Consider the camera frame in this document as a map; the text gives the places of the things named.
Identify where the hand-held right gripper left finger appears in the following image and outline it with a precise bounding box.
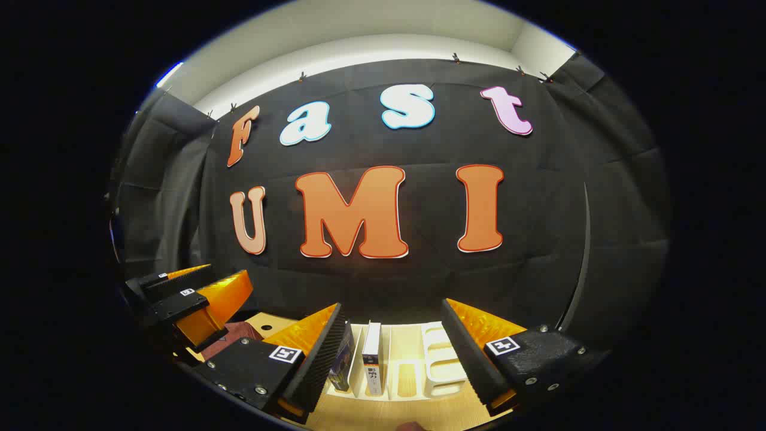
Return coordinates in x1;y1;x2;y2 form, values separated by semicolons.
194;302;354;426

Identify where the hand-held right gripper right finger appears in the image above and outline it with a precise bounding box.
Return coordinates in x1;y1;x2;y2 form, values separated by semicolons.
442;298;606;417

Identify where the blue book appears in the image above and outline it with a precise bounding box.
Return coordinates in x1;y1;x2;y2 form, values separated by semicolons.
327;323;355;393

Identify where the white bookshelf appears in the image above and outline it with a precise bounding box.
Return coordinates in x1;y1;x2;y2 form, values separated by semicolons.
326;320;472;402

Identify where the maroon schoolbag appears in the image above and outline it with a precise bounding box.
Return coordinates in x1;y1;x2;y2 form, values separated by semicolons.
202;321;265;361

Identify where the white portrait cover book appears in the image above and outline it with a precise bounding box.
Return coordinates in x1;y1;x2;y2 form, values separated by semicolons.
361;321;384;397

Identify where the black backdrop cloth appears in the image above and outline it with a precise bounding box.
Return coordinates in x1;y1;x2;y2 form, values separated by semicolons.
111;54;671;339

